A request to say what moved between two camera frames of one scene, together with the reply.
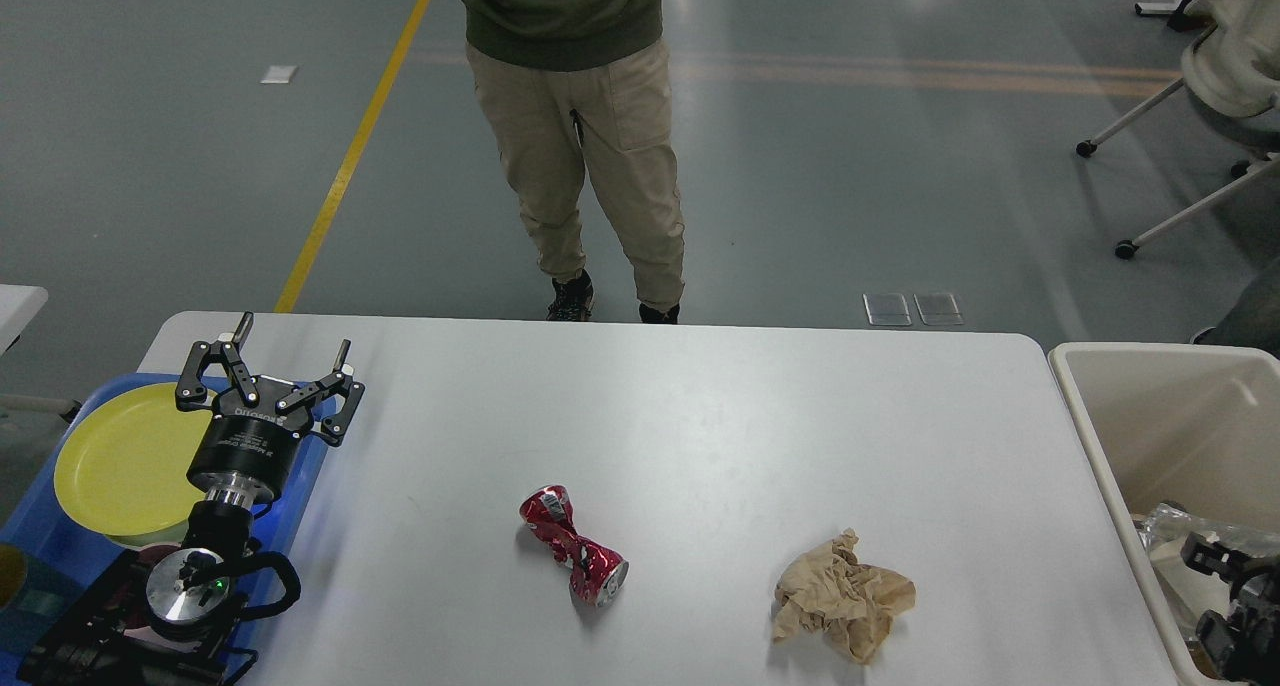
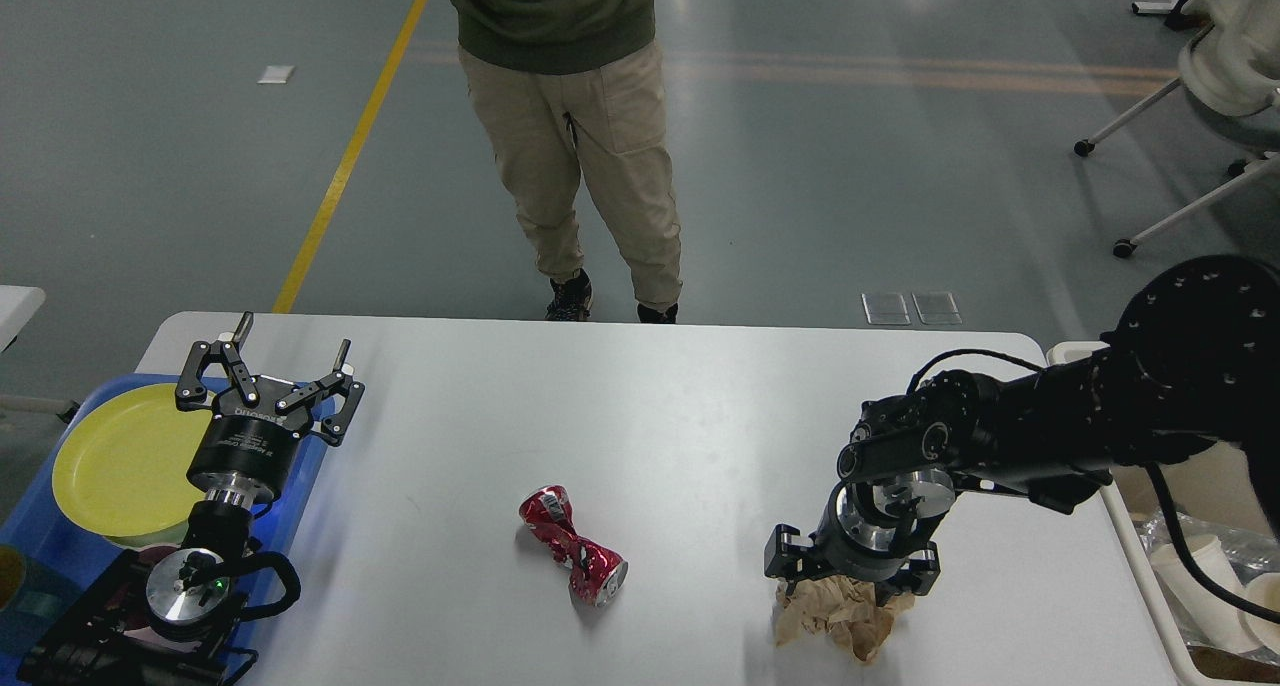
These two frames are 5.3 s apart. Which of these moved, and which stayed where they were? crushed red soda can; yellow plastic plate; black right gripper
Moved: black right gripper
Stayed: crushed red soda can; yellow plastic plate
